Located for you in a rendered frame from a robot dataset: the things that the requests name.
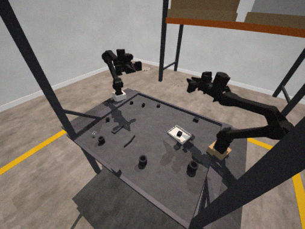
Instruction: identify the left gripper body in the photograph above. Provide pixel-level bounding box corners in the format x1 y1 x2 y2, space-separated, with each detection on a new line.
115 61 142 76

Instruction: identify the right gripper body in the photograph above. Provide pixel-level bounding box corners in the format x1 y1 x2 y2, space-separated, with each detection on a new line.
187 81 213 94

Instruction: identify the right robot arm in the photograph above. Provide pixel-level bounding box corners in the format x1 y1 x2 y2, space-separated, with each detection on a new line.
200 72 294 154

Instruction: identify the white shallow rectangular tray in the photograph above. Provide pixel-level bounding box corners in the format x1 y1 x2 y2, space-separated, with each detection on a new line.
168 125 192 144

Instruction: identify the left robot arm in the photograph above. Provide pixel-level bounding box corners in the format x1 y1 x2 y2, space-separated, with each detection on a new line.
102 49 133 96

